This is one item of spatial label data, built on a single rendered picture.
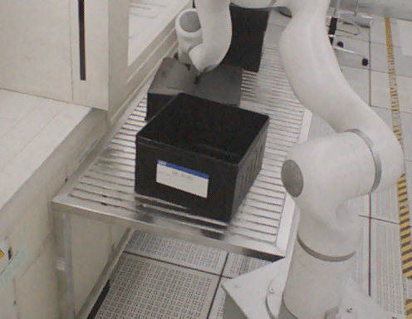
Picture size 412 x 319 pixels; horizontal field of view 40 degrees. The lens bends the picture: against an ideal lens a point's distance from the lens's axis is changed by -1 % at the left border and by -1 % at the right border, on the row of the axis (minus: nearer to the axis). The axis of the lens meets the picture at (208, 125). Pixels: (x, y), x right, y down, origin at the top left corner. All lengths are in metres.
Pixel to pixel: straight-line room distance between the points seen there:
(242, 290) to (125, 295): 1.05
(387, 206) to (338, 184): 1.98
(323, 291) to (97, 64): 0.85
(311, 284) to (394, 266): 1.48
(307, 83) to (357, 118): 0.11
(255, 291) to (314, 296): 0.16
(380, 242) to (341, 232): 1.66
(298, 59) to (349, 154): 0.20
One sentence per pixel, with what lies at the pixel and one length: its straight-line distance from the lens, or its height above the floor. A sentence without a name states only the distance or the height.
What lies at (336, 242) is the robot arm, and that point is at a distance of 1.08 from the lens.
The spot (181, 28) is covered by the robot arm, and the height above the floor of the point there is 1.15.
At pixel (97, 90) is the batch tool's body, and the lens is 1.62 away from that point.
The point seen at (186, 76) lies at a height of 0.86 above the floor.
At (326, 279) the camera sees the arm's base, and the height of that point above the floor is 0.90.
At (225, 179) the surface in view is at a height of 0.89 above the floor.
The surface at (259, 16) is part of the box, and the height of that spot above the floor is 0.99.
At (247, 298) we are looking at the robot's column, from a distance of 1.26.
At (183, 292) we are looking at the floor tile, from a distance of 2.29.
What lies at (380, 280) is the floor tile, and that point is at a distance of 2.53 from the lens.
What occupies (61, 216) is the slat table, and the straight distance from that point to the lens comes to 1.51.
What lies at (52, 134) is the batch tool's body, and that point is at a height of 0.87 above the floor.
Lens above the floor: 1.68
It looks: 31 degrees down
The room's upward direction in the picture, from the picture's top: 6 degrees clockwise
